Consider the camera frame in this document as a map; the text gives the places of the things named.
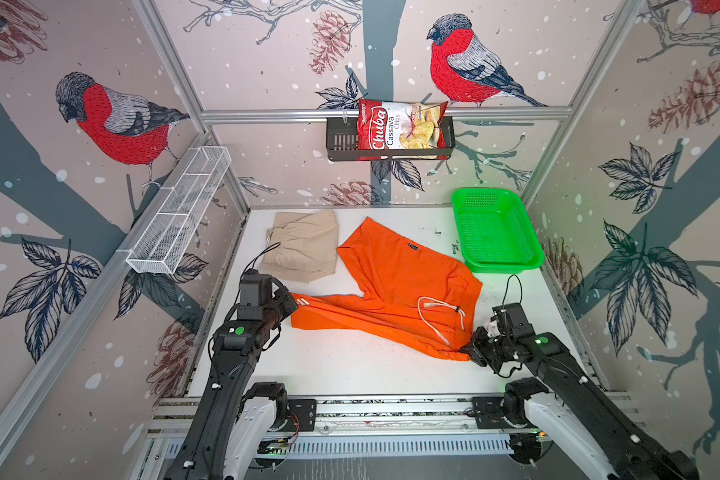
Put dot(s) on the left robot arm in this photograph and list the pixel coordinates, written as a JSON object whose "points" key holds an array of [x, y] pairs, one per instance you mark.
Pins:
{"points": [[232, 417]]}

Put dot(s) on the red cassava chips bag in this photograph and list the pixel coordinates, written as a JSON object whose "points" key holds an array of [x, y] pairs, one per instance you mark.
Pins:
{"points": [[394, 126]]}

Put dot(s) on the black wall basket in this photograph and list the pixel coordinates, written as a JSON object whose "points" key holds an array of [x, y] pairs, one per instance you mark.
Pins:
{"points": [[342, 144]]}

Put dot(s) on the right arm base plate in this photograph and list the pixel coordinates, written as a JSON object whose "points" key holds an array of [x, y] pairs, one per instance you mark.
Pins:
{"points": [[500, 412]]}

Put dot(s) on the green plastic basket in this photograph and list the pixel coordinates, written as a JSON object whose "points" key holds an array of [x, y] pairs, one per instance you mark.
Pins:
{"points": [[495, 233]]}

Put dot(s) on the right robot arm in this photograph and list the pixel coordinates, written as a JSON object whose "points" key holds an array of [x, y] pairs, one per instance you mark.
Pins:
{"points": [[559, 398]]}

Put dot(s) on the white wire mesh shelf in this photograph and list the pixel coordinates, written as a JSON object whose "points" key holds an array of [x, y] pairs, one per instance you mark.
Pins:
{"points": [[168, 234]]}

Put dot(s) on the controller board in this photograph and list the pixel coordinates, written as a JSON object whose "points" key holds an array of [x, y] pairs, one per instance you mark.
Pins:
{"points": [[272, 452], [529, 448]]}

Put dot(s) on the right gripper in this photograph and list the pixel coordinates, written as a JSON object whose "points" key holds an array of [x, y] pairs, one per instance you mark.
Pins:
{"points": [[474, 352]]}

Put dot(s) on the orange shorts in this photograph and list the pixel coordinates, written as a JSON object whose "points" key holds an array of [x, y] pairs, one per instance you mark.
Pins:
{"points": [[411, 295]]}

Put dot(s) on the left controller board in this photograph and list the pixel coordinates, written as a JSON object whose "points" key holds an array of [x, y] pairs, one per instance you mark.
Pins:
{"points": [[272, 452]]}

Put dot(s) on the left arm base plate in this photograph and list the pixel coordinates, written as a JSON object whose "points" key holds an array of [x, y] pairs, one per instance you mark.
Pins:
{"points": [[300, 416]]}

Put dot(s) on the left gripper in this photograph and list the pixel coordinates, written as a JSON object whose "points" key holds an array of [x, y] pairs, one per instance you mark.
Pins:
{"points": [[287, 300]]}

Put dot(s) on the right controller board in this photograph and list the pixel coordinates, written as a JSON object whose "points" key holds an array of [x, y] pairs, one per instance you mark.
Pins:
{"points": [[529, 448]]}

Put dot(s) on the beige shorts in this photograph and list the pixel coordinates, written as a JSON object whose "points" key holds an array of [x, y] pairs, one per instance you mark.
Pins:
{"points": [[307, 248]]}

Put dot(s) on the aluminium mounting rail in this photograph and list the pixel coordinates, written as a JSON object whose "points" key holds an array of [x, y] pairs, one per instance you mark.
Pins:
{"points": [[371, 414]]}

